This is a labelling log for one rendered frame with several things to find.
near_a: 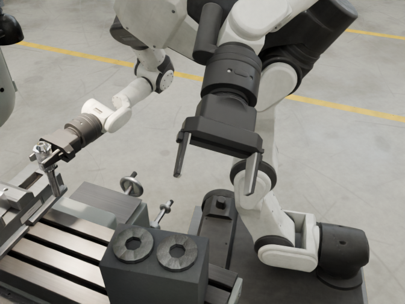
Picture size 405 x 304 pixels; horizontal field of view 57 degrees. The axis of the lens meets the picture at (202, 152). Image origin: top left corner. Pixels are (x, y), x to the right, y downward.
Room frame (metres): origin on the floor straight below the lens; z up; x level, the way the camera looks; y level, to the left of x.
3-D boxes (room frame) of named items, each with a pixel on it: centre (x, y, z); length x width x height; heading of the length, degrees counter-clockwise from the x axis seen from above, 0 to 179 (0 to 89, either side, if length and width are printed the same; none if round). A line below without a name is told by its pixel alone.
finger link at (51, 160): (0.79, 0.41, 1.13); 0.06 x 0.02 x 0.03; 148
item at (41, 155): (0.80, 0.44, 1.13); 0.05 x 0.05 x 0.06
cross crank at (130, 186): (1.15, 0.33, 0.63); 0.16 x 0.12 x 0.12; 158
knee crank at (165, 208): (1.12, 0.19, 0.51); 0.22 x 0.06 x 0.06; 158
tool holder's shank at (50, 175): (0.80, 0.44, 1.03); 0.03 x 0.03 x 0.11
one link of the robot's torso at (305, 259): (0.86, -0.31, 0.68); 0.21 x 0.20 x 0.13; 79
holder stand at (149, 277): (0.50, 0.10, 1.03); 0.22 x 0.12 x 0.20; 79
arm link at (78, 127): (0.88, 0.39, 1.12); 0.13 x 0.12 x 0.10; 58
